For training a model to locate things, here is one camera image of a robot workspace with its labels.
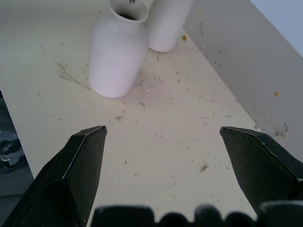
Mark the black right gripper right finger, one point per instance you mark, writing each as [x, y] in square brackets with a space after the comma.
[258, 165]

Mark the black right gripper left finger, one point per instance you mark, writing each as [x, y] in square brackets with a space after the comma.
[68, 175]

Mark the dried flower sprig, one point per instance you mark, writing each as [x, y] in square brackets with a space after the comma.
[68, 74]

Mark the dark object beside table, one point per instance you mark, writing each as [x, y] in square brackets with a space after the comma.
[9, 153]

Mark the white bottle-shaped vase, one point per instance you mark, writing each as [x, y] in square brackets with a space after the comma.
[117, 52]

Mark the white cylindrical vase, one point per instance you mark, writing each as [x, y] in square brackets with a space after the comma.
[166, 23]

